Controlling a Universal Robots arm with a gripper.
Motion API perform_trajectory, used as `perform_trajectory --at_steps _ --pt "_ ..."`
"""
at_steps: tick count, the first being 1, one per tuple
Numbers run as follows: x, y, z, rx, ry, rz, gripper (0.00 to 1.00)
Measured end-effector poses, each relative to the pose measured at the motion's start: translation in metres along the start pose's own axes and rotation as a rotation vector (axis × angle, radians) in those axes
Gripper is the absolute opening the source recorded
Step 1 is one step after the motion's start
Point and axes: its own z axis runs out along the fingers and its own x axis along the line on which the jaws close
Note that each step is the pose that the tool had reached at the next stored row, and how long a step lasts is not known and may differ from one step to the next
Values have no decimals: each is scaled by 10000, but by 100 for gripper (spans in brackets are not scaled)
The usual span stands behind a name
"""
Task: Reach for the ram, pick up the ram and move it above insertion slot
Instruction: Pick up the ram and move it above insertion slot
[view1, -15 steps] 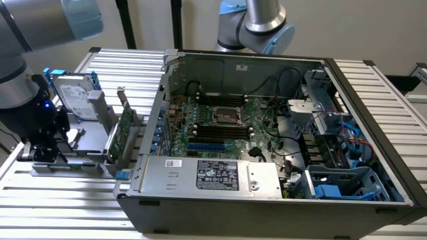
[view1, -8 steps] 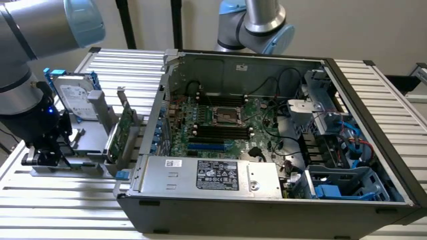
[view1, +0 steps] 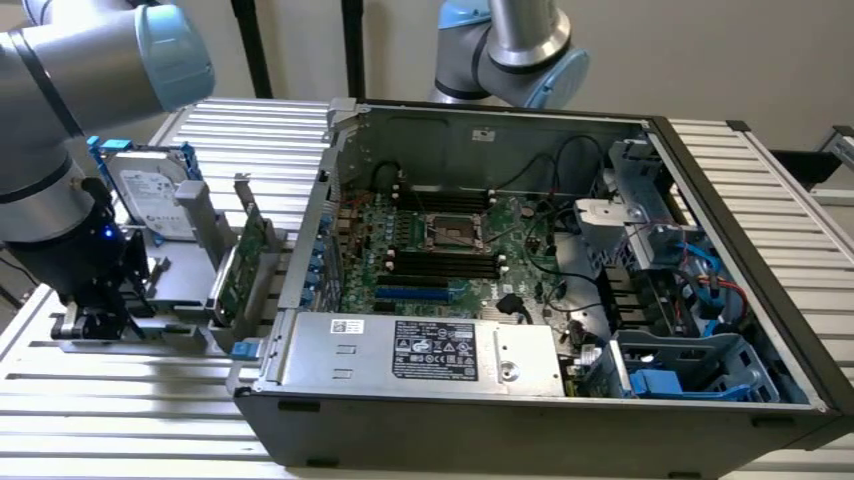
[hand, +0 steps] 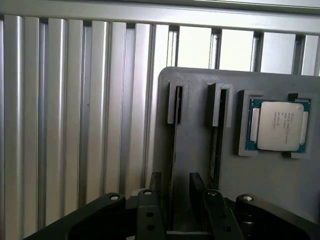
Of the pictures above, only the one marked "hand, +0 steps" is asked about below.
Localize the dark RAM stick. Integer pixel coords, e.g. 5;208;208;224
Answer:
210;89;228;190

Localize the grey 3D-printed parts rack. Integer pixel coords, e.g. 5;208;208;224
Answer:
157;66;320;240

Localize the silver CPU on green board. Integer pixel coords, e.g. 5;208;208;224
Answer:
246;98;314;153

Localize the aluminium table frame rail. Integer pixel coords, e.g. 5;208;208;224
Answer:
0;0;320;36

